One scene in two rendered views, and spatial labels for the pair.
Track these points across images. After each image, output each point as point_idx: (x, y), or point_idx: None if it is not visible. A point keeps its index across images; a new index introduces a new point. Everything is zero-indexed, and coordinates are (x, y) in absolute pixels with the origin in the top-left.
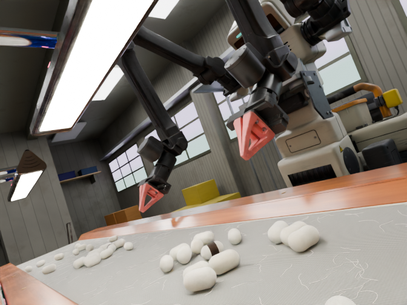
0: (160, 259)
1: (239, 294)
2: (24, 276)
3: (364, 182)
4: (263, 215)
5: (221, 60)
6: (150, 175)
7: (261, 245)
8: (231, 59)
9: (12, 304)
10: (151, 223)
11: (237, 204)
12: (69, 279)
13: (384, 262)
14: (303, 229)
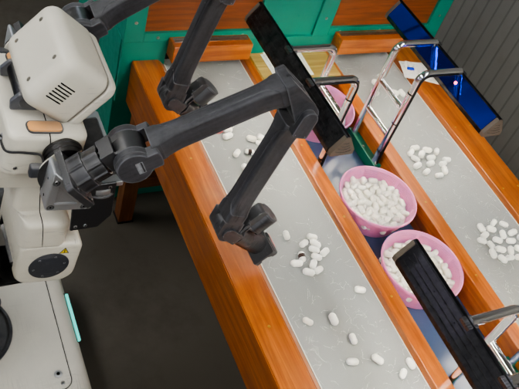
0: (268, 181)
1: (254, 129)
2: (367, 262)
3: None
4: (210, 162)
5: (113, 130)
6: (262, 235)
7: (232, 142)
8: (212, 88)
9: (335, 191)
10: (263, 277)
11: (209, 182)
12: (323, 230)
13: None
14: None
